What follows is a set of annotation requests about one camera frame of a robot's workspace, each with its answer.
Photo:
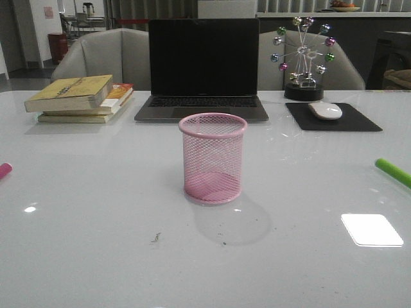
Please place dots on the bottom cream book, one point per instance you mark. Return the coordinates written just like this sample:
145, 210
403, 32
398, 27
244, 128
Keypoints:
43, 118

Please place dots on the pink mesh pen holder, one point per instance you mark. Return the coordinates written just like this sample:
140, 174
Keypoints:
212, 156

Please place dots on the yellow top book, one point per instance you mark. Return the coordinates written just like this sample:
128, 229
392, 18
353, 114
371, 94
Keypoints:
81, 93

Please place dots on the grey laptop computer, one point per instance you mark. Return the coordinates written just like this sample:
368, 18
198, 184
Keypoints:
203, 65

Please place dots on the fruit bowl on counter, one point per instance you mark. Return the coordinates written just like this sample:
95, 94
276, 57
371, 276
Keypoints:
342, 6

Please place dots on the black mouse pad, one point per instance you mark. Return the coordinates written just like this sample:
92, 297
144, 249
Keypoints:
351, 120

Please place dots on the red trash bin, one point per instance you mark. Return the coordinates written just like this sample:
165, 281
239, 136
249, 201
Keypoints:
58, 46

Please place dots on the ferris wheel desk toy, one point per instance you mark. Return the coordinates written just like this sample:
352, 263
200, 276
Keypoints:
300, 62

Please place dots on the left grey armchair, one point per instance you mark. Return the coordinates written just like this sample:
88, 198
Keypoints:
122, 52

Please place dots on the grey armchair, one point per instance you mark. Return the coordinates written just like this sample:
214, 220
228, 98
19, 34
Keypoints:
122, 52
331, 68

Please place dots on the orange middle book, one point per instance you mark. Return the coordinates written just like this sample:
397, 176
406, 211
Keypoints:
117, 97

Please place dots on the pink marker pen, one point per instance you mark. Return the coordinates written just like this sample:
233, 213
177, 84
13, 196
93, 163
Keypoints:
5, 169

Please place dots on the green marker pen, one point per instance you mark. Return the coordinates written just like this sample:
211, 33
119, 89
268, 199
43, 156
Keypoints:
392, 170

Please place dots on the white counter shelf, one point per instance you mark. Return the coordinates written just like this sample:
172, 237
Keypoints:
334, 14

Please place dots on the white computer mouse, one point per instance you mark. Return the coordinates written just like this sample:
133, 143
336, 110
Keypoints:
325, 111

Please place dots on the right grey armchair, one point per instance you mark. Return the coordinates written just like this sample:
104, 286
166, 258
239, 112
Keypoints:
331, 68

